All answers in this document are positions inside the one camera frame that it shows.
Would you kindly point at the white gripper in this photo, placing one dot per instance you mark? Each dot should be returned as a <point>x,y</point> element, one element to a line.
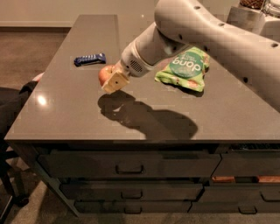
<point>130,63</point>

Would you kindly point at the red apple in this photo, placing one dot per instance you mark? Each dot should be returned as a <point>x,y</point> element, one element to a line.
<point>105,73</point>

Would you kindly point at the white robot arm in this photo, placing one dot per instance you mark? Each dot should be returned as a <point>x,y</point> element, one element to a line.
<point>179,24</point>

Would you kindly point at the blue rxbar blueberry bar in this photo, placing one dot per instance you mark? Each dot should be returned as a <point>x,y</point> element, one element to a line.
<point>91,59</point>

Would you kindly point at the green snack bag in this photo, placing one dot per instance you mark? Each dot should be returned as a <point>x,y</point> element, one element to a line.
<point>186,70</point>

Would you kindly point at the dark top left drawer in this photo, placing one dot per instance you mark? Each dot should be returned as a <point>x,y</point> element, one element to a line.
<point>124,164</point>

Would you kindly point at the dark drawer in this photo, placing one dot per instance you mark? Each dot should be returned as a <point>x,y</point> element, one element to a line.
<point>131,191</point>
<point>124,164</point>
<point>241,193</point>
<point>248,165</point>
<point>223,208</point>
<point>132,207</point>

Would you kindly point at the black chair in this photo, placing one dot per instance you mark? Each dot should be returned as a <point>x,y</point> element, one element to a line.
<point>11,103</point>

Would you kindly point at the dark middle left drawer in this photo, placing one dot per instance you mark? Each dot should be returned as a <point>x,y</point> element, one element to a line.
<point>131,191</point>

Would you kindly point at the dark bottom left drawer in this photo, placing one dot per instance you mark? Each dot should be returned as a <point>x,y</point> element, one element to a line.
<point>132,207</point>

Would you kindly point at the dark top right drawer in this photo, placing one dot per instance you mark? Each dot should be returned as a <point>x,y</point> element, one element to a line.
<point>248,165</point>

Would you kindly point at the dark middle right drawer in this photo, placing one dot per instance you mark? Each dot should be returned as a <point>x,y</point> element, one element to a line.
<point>241,193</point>

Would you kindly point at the dark bottom right drawer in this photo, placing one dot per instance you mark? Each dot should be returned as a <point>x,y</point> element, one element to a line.
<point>223,208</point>

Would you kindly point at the brown basket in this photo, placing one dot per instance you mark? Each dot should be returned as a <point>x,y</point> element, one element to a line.
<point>252,4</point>

